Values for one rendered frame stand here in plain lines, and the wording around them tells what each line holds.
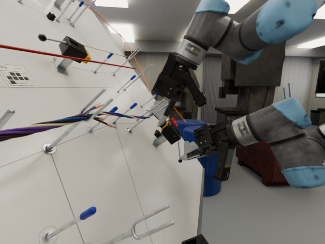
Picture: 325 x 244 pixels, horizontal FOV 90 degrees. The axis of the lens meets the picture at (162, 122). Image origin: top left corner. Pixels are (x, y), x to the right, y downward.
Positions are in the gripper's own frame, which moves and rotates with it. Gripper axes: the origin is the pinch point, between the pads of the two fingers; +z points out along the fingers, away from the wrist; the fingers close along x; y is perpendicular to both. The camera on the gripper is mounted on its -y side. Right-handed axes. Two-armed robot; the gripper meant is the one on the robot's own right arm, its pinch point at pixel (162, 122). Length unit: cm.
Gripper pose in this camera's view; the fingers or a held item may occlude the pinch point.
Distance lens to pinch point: 53.5
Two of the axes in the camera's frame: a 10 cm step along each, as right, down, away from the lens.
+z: -4.4, 8.2, 3.8
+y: -8.9, -4.5, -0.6
